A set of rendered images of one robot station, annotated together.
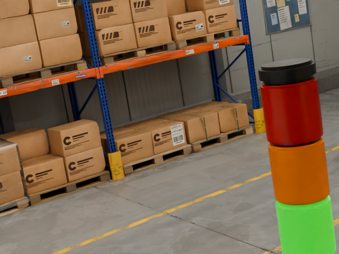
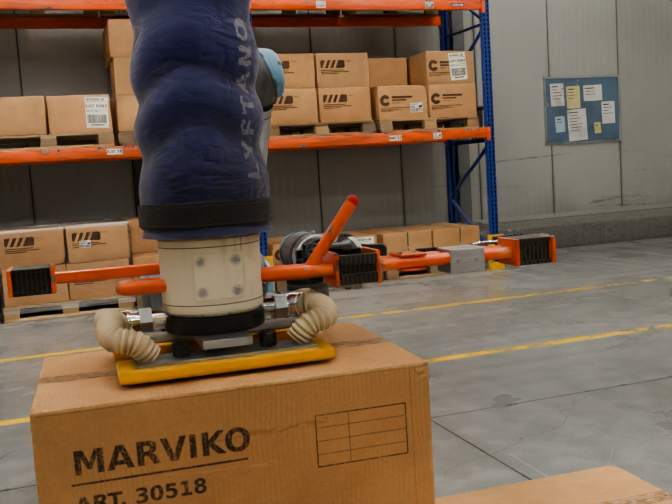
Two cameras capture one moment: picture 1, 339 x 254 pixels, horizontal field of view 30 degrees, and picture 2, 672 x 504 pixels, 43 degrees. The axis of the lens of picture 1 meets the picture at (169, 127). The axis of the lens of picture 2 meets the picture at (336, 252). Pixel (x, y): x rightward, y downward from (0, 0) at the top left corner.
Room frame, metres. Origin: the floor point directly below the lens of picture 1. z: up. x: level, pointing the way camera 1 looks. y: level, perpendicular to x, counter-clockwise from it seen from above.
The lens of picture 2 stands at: (0.39, -1.83, 1.26)
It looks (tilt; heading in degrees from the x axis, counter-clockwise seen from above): 6 degrees down; 13
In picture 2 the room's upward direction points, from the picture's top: 4 degrees counter-clockwise
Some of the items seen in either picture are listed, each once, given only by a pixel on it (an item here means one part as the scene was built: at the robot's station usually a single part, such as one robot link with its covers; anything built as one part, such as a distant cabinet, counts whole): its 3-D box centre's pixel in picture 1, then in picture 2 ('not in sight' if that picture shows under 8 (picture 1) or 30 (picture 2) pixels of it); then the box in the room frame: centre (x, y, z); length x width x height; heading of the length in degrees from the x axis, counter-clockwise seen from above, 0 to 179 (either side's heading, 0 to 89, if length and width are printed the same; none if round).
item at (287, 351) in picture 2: not in sight; (225, 350); (1.65, -1.35, 0.98); 0.34 x 0.10 x 0.05; 120
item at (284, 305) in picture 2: not in sight; (214, 317); (1.73, -1.30, 1.02); 0.34 x 0.25 x 0.06; 120
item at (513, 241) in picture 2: not in sight; (526, 249); (2.02, -1.82, 1.08); 0.08 x 0.07 x 0.05; 120
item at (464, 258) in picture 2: not in sight; (460, 258); (1.96, -1.70, 1.07); 0.07 x 0.07 x 0.04; 30
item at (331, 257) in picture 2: not in sight; (350, 266); (1.85, -1.52, 1.08); 0.10 x 0.08 x 0.06; 30
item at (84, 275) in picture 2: not in sight; (304, 263); (1.93, -1.41, 1.08); 0.93 x 0.30 x 0.04; 120
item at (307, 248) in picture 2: not in sight; (324, 259); (1.98, -1.44, 1.08); 0.12 x 0.09 x 0.08; 30
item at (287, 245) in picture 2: not in sight; (305, 254); (2.13, -1.36, 1.08); 0.12 x 0.09 x 0.10; 30
